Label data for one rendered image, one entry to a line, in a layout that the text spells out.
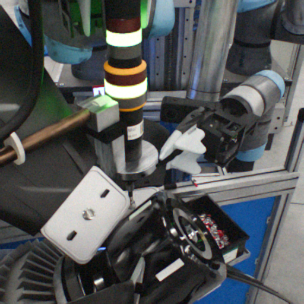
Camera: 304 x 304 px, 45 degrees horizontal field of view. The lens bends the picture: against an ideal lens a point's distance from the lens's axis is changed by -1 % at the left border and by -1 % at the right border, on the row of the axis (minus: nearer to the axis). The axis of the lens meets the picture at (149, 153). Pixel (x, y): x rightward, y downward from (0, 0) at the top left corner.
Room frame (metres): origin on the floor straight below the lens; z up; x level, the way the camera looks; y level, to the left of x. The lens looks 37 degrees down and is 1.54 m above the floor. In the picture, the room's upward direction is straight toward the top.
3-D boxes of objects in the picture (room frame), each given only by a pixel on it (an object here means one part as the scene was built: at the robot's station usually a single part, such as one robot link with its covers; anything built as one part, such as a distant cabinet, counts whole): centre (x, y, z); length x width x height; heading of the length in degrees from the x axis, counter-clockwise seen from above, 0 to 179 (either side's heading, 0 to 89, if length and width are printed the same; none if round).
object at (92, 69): (1.11, 0.17, 1.09); 0.15 x 0.15 x 0.10
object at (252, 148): (0.69, -0.21, 1.08); 0.11 x 0.08 x 0.11; 61
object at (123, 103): (0.35, 0.03, 1.35); 0.04 x 0.04 x 0.01
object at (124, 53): (0.35, 0.03, 1.40); 0.03 x 0.03 x 0.01
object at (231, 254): (0.58, -0.09, 0.85); 0.22 x 0.17 x 0.07; 119
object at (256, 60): (1.14, -0.32, 1.09); 0.15 x 0.15 x 0.10
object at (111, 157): (0.34, 0.03, 1.31); 0.09 x 0.07 x 0.10; 138
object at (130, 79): (0.35, 0.03, 1.38); 0.04 x 0.04 x 0.01
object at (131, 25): (0.35, 0.03, 1.43); 0.03 x 0.03 x 0.01
